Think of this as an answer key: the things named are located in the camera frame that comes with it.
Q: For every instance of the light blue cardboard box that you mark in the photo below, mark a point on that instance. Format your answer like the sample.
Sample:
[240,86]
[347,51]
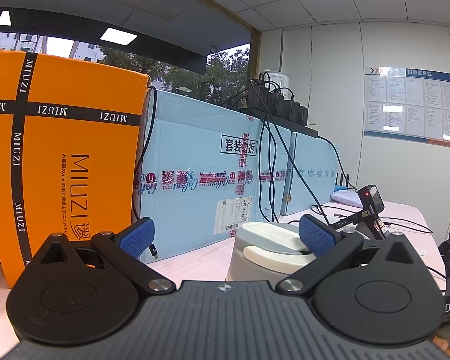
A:
[206,171]

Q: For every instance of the orange MIUZI cardboard box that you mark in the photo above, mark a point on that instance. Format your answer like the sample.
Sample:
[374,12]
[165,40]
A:
[69,132]

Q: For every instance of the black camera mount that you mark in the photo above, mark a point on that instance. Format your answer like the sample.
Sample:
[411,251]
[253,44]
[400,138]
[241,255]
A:
[366,221]

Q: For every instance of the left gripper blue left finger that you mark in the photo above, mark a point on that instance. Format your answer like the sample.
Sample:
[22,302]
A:
[137,238]

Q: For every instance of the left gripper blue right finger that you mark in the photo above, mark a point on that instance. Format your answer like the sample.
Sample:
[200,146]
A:
[316,235]

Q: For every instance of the grey lidded container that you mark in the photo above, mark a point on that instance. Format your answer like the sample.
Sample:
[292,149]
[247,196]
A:
[267,252]

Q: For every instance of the black charger row on shelf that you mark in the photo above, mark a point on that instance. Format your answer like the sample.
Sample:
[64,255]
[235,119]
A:
[266,100]

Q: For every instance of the wall notice board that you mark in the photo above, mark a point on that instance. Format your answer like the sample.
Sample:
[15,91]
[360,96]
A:
[407,104]

